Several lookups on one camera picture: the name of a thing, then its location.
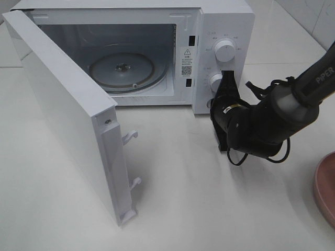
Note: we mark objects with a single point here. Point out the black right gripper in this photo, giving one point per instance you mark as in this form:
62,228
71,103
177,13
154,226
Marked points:
224,106

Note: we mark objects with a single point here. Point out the round white door button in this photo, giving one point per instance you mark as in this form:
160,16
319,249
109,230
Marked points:
209,103

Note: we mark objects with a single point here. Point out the pink round plate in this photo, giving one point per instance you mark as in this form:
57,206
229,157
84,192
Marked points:
323,188

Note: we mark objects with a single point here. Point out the white microwave door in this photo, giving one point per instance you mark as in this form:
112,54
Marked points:
79,112

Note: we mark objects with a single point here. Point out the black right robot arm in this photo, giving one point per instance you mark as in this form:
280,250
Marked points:
284,108

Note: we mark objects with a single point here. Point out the lower white timer knob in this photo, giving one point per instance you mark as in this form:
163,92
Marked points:
214,82

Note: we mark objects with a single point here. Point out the upper white power knob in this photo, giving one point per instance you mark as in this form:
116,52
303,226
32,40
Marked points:
224,50

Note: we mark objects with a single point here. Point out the white warning label sticker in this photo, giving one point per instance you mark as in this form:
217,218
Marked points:
187,56

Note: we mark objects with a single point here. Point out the white microwave oven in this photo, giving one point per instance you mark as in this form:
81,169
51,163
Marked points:
89,30

